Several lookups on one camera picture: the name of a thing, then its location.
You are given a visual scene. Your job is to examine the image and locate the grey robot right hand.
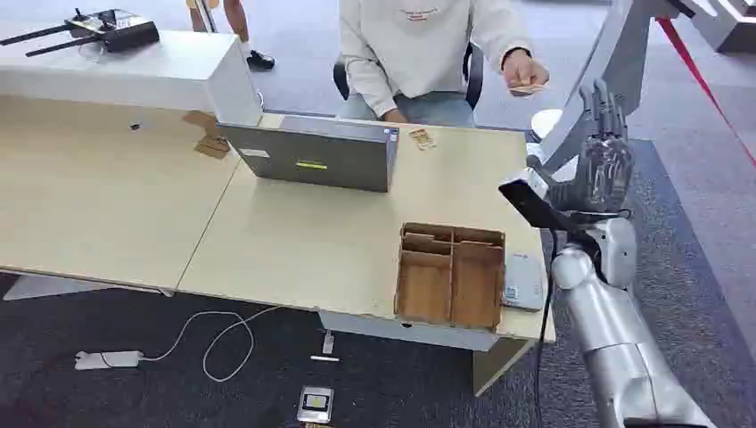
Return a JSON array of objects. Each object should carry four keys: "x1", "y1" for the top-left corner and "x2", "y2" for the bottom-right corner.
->
[{"x1": 549, "y1": 78, "x2": 637, "y2": 218}]

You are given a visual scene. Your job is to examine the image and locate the white round base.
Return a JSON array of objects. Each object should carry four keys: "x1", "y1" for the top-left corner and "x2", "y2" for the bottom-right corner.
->
[{"x1": 530, "y1": 108, "x2": 566, "y2": 144}]

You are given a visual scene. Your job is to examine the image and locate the person's left hand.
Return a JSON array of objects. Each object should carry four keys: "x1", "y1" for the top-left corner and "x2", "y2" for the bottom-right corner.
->
[{"x1": 502, "y1": 48, "x2": 551, "y2": 91}]

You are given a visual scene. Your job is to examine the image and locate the flat grey device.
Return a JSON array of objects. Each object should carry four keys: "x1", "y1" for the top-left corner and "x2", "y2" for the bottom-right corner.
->
[{"x1": 502, "y1": 252, "x2": 546, "y2": 313}]

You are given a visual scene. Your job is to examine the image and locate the black office chair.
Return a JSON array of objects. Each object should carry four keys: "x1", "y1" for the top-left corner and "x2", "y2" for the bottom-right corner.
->
[{"x1": 332, "y1": 42, "x2": 486, "y2": 111}]

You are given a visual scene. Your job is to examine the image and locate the wooden card box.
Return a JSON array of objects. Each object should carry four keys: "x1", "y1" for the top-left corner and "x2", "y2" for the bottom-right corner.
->
[{"x1": 393, "y1": 221, "x2": 507, "y2": 332}]

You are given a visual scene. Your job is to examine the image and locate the person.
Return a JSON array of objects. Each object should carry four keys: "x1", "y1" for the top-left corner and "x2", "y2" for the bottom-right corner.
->
[{"x1": 337, "y1": 0, "x2": 551, "y2": 126}]

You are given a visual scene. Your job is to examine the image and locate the grey laptop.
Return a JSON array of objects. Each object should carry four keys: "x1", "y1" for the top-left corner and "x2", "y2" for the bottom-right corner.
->
[{"x1": 218, "y1": 113, "x2": 400, "y2": 194}]

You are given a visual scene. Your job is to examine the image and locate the small silver screen device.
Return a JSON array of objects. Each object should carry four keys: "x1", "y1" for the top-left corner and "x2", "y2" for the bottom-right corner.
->
[{"x1": 296, "y1": 385, "x2": 335, "y2": 426}]

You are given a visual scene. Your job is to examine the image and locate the person's legs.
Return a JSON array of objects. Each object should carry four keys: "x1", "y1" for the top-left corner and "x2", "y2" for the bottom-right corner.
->
[{"x1": 186, "y1": 0, "x2": 276, "y2": 71}]

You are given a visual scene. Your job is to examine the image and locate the pale wooden desk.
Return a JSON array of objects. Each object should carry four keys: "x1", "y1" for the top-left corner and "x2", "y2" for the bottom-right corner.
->
[{"x1": 0, "y1": 94, "x2": 557, "y2": 398}]

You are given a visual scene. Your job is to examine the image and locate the white cabinet box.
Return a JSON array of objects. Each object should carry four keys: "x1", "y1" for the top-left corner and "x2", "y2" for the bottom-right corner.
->
[{"x1": 0, "y1": 28, "x2": 265, "y2": 128}]

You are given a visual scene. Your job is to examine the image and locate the black remote controller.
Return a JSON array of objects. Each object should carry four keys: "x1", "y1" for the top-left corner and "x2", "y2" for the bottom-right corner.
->
[{"x1": 0, "y1": 7, "x2": 161, "y2": 59}]

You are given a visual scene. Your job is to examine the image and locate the white power strip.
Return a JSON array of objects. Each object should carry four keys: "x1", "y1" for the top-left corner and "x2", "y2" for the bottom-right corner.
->
[{"x1": 74, "y1": 350, "x2": 145, "y2": 372}]

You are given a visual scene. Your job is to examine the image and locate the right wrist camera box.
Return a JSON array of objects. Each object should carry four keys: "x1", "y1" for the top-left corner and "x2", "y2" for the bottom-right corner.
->
[{"x1": 498, "y1": 155, "x2": 592, "y2": 239}]

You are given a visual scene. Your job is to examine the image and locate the grey support frame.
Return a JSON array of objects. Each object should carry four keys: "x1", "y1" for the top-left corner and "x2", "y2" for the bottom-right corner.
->
[{"x1": 539, "y1": 0, "x2": 756, "y2": 174}]

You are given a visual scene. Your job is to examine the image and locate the red strap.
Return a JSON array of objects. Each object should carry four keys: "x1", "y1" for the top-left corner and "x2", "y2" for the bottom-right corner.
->
[{"x1": 654, "y1": 17, "x2": 756, "y2": 170}]

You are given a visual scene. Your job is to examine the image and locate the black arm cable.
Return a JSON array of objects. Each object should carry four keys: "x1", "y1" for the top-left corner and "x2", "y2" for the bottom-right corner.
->
[{"x1": 533, "y1": 228, "x2": 560, "y2": 428}]

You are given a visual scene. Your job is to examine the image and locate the small white bracket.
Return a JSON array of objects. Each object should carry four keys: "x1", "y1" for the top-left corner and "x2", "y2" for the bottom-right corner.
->
[{"x1": 309, "y1": 330, "x2": 342, "y2": 363}]

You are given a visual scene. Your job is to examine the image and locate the white cable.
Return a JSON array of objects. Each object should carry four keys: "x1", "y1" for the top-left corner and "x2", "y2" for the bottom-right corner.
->
[{"x1": 99, "y1": 305, "x2": 284, "y2": 384}]

